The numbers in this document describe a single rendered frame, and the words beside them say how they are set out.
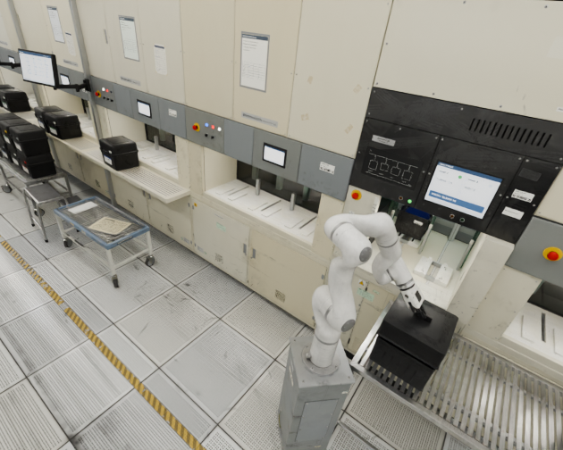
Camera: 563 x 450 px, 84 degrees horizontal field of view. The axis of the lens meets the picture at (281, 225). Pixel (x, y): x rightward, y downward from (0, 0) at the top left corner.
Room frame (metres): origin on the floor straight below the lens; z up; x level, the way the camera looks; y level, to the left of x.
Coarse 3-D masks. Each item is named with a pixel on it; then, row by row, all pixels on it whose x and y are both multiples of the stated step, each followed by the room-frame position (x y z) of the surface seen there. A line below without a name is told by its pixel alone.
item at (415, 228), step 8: (400, 208) 2.09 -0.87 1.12; (400, 216) 2.05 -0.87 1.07; (408, 216) 2.02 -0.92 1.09; (416, 216) 2.00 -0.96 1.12; (432, 216) 2.02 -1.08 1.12; (400, 224) 2.04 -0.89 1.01; (408, 224) 2.01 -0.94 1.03; (416, 224) 1.99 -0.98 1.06; (424, 224) 1.96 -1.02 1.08; (400, 232) 2.03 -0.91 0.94; (408, 232) 2.00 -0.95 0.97; (416, 232) 1.97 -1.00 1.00; (424, 232) 2.00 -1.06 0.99
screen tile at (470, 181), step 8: (464, 184) 1.44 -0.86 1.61; (472, 184) 1.43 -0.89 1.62; (480, 184) 1.41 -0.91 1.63; (488, 184) 1.39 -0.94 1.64; (464, 192) 1.44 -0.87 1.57; (472, 192) 1.42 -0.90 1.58; (488, 192) 1.39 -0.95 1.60; (472, 200) 1.41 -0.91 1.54; (480, 200) 1.39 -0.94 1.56; (488, 200) 1.38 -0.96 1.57
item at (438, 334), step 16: (400, 304) 1.14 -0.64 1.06; (432, 304) 1.17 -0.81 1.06; (384, 320) 1.03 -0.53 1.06; (400, 320) 1.04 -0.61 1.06; (416, 320) 1.05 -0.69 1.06; (432, 320) 1.07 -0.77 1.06; (448, 320) 1.08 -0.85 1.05; (384, 336) 1.01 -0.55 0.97; (400, 336) 0.98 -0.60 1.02; (416, 336) 0.96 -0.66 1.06; (432, 336) 0.97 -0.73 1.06; (448, 336) 0.98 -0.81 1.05; (416, 352) 0.93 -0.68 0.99; (432, 352) 0.90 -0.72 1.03
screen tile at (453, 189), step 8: (440, 168) 1.51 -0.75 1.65; (440, 176) 1.51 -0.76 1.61; (448, 176) 1.49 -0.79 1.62; (456, 176) 1.47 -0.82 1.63; (464, 176) 1.45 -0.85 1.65; (440, 184) 1.50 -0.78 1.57; (448, 184) 1.48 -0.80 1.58; (456, 184) 1.46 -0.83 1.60; (448, 192) 1.47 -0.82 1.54; (456, 192) 1.45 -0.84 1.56
